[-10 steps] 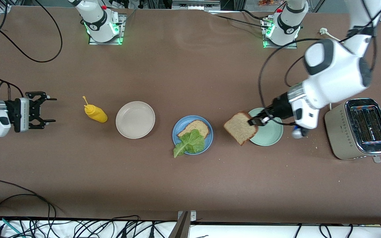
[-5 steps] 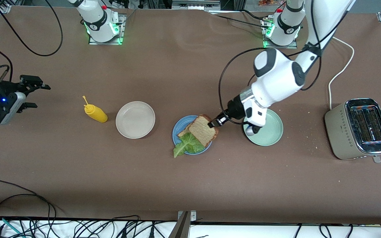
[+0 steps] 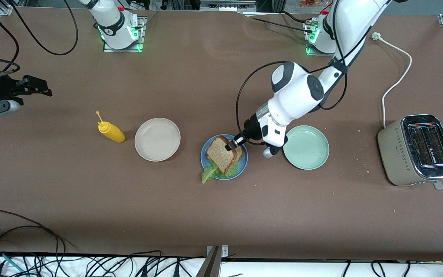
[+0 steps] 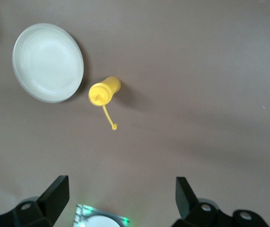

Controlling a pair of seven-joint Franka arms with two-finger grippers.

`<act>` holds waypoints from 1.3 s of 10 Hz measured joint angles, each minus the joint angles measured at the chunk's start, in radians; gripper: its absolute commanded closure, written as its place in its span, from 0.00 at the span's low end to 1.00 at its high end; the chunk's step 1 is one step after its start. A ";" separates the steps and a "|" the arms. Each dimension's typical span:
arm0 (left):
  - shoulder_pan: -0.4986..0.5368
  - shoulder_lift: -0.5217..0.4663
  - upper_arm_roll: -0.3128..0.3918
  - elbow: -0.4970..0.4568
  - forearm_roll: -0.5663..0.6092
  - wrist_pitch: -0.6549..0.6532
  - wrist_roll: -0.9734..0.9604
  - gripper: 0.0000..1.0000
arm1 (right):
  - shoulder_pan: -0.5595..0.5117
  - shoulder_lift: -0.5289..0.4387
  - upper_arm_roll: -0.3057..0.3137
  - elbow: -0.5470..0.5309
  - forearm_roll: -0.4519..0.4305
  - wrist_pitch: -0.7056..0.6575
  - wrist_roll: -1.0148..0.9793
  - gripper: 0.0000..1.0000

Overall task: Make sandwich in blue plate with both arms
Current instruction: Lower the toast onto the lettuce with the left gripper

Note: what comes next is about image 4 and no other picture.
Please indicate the beige round plate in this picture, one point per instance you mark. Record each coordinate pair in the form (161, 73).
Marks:
(47, 63)

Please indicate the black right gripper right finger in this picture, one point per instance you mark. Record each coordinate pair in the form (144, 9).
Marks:
(188, 205)

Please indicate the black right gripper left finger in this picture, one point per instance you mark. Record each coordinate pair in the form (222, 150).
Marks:
(52, 201)

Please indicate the yellow mustard squeeze bottle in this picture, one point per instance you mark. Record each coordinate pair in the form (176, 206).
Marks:
(104, 91)

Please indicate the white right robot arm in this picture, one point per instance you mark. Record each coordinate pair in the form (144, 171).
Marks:
(101, 222)

